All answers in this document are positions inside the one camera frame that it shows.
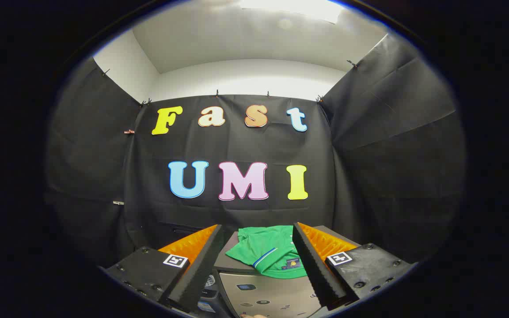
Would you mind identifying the green polo shirt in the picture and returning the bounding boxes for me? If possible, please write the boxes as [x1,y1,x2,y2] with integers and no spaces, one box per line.
[225,225,309,279]

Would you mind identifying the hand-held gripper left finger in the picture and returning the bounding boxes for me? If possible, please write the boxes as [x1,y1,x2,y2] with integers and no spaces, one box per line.
[99,223,226,314]

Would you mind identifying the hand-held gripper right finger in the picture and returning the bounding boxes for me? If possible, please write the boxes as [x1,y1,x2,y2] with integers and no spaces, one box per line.
[292,222,417,311]

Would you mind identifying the dark top-load washing machine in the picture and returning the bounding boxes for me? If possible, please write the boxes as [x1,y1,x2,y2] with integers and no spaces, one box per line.
[197,273,237,317]

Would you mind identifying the black backdrop cloth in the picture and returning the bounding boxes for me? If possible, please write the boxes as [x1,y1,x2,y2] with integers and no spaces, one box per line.
[45,33,466,270]

